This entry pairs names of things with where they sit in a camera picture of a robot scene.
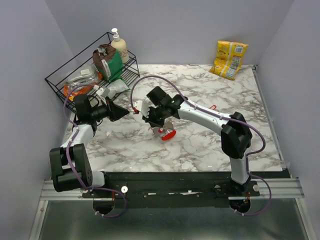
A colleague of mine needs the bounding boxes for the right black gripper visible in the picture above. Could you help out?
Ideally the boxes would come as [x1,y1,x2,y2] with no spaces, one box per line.
[142,105,167,129]

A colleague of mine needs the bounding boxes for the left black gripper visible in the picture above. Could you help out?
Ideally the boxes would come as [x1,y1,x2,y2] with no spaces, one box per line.
[89,96,130,122]

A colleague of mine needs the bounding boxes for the metal red key organizer plate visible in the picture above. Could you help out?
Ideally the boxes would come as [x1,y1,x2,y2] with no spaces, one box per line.
[150,121,177,141]

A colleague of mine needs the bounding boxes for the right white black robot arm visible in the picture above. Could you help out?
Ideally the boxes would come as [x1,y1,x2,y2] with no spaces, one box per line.
[133,86,253,196]

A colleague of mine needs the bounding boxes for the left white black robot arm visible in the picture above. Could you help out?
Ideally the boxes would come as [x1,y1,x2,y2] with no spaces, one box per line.
[49,94,129,198]

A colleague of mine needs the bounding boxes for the green white snack packet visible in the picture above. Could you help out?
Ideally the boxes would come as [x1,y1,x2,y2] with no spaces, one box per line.
[107,79,130,94]

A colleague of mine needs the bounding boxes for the orange snack packet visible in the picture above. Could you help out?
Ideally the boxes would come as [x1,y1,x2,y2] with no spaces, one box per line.
[63,83,94,102]

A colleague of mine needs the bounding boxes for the clear plastic packet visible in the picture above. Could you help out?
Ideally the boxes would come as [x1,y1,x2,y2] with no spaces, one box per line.
[66,65,99,88]

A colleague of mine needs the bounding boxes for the brown green bag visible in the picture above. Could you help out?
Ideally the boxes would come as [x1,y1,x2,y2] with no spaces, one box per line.
[92,44,124,82]

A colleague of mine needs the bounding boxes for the cream pump lotion bottle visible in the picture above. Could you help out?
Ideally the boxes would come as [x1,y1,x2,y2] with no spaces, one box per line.
[111,28,130,64]

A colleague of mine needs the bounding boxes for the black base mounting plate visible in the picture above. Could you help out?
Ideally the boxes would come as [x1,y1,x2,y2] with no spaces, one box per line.
[79,170,290,213]

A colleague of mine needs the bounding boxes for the yellow chips bag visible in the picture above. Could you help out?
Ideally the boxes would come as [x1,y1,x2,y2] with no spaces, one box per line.
[209,40,249,81]

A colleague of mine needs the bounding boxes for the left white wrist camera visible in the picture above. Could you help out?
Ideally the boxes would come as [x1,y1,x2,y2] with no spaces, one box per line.
[95,87,110,100]

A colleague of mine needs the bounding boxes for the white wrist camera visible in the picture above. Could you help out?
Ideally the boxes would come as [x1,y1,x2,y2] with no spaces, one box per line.
[95,87,110,100]
[133,100,150,118]

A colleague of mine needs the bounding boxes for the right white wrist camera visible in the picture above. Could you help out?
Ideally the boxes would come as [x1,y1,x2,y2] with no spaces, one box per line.
[133,100,150,118]

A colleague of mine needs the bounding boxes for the black wire rack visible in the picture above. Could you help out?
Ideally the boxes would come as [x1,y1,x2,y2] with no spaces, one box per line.
[44,32,140,112]

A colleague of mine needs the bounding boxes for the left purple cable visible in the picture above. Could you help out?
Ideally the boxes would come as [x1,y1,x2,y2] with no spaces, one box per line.
[62,84,128,219]

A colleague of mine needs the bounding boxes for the aluminium rail frame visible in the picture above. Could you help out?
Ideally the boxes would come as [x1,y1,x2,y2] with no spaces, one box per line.
[30,174,316,240]

